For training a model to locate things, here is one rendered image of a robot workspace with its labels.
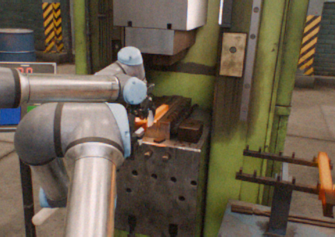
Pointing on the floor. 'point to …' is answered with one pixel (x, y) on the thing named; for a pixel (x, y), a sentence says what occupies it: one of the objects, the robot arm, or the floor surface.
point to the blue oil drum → (14, 45)
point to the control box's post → (28, 198)
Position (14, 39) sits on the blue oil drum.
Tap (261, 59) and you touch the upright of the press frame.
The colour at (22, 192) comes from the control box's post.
